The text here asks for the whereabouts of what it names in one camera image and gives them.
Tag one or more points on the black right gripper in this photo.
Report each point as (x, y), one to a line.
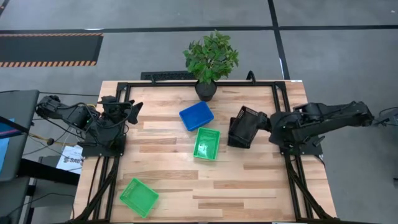
(269, 122)

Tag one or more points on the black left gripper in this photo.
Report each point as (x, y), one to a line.
(115, 112)

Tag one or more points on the green plastic basket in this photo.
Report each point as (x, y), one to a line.
(206, 143)
(139, 197)

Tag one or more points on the blue plastic basket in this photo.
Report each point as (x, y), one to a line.
(196, 115)

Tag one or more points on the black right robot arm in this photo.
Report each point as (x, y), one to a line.
(323, 119)

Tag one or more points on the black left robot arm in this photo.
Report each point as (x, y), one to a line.
(77, 116)

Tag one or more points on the black power strip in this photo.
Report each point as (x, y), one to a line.
(164, 75)

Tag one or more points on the green potted plant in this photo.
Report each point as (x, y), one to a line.
(211, 59)

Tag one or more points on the white printed paper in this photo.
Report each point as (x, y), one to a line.
(71, 161)

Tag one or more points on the black hazard-striped floor mat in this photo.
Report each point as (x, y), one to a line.
(49, 48)

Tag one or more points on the grey cart top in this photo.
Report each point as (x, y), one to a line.
(21, 105)

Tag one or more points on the black floor stand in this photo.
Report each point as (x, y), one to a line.
(387, 118)

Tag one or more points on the blue screen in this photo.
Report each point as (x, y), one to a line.
(3, 146)

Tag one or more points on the black aluminium table frame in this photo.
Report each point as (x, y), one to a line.
(174, 84)

